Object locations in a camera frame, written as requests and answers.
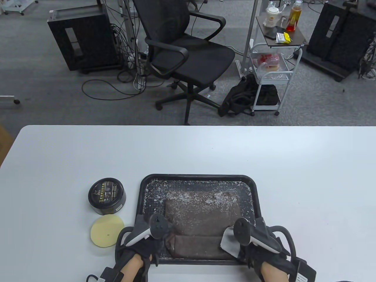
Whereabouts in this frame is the black plastic tray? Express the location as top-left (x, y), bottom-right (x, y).
top-left (135, 174), bottom-right (266, 266)

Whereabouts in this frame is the white lidded cup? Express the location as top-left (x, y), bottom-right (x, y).
top-left (263, 6), bottom-right (280, 27)

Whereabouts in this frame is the black fabric bag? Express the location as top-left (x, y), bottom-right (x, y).
top-left (256, 85), bottom-right (279, 105)

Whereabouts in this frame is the black computer tower cabinet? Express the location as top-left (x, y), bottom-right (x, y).
top-left (47, 7), bottom-right (124, 74)

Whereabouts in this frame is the black battery box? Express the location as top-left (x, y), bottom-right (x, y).
top-left (294, 258), bottom-right (317, 282)

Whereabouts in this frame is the orange drink bottle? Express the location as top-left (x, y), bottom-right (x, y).
top-left (286, 0), bottom-right (303, 32)

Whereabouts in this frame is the person's right hand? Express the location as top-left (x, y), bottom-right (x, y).
top-left (238, 219), bottom-right (297, 276)

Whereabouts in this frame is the person's left hand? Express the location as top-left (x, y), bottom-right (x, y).
top-left (115, 214), bottom-right (174, 266)

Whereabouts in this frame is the black looped floor cable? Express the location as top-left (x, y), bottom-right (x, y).
top-left (81, 70), bottom-right (147, 101)

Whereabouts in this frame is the person's right forearm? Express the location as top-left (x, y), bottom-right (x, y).
top-left (260, 261), bottom-right (290, 282)

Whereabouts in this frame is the black and white controller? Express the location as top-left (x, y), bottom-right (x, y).
top-left (116, 213), bottom-right (174, 256)
top-left (234, 217), bottom-right (297, 260)

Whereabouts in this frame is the black equipment cabinet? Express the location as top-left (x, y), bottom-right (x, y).
top-left (301, 0), bottom-right (376, 83)

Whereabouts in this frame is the person's left forearm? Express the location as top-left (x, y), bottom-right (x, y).
top-left (122, 254), bottom-right (152, 282)

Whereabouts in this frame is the white metal post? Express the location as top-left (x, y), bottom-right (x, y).
top-left (119, 0), bottom-right (140, 69)

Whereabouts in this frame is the white wheeled frame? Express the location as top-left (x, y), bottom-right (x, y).
top-left (0, 0), bottom-right (38, 16)

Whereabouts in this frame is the black leather care cream tin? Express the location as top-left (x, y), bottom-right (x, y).
top-left (88, 177), bottom-right (127, 215)

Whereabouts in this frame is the tangle of hanging cables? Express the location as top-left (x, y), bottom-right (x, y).
top-left (103, 0), bottom-right (150, 91)

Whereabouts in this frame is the silver metal pole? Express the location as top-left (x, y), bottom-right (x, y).
top-left (240, 0), bottom-right (259, 80)

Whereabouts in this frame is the yellow round sponge pad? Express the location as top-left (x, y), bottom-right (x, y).
top-left (90, 214), bottom-right (125, 249)

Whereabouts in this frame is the black backpack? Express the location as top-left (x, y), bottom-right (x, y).
top-left (218, 73), bottom-right (259, 117)

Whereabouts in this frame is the white rolling cart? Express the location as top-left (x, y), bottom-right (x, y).
top-left (249, 13), bottom-right (309, 116)

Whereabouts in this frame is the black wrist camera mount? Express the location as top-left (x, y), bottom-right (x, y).
top-left (87, 267), bottom-right (125, 282)

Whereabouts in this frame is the white wiping cloth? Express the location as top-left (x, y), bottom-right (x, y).
top-left (220, 226), bottom-right (241, 258)

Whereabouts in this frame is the red snack package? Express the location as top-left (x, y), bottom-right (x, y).
top-left (253, 53), bottom-right (281, 71)

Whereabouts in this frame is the brown leather bag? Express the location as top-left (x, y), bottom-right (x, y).
top-left (163, 191), bottom-right (243, 260)

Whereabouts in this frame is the cluster of grey cables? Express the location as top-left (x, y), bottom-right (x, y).
top-left (358, 37), bottom-right (376, 81)

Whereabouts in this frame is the black office chair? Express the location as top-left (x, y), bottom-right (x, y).
top-left (133, 0), bottom-right (236, 126)

